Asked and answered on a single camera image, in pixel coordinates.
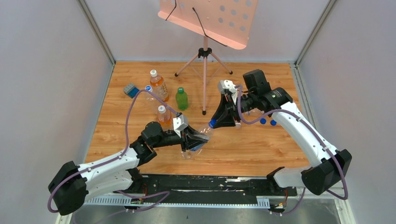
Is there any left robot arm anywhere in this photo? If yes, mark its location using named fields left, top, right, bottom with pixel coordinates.
left=47, top=122, right=210, bottom=216

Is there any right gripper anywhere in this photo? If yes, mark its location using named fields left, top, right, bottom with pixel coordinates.
left=210, top=91, right=255, bottom=129

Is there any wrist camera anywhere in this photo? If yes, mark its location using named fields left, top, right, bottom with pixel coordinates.
left=218, top=80, right=238, bottom=104
left=172, top=113, right=189, bottom=138

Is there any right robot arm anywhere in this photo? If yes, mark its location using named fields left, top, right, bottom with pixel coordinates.
left=210, top=69, right=352, bottom=200

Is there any orange tea bottle crushed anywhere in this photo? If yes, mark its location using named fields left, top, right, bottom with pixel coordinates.
left=157, top=109, right=173, bottom=131

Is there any white cable duct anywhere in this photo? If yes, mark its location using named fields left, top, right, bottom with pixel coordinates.
left=76, top=195, right=270, bottom=208

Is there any orange tea bottle standing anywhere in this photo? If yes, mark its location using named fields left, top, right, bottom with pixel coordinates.
left=150, top=70, right=169, bottom=102

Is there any blue grey block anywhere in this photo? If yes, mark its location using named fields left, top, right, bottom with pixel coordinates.
left=123, top=83, right=140, bottom=98

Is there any clear bottle blue cap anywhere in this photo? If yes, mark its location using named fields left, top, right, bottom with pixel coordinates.
left=145, top=85, right=159, bottom=112

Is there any pink music stand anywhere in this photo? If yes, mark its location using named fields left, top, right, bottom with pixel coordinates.
left=158, top=0, right=258, bottom=115

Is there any white bottle cap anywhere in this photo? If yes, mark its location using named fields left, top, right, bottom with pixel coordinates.
left=158, top=105, right=166, bottom=113

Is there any clear unlabelled plastic bottle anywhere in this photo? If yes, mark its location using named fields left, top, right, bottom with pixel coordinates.
left=243, top=108, right=264, bottom=120

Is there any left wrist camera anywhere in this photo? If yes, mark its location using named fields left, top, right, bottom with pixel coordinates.
left=172, top=113, right=189, bottom=138

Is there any green plastic bottle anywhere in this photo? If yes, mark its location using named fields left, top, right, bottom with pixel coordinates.
left=176, top=87, right=189, bottom=111

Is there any Pepsi bottle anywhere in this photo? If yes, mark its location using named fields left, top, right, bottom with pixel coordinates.
left=182, top=119, right=216, bottom=160

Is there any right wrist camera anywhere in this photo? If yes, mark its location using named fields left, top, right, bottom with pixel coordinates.
left=218, top=80, right=238, bottom=104

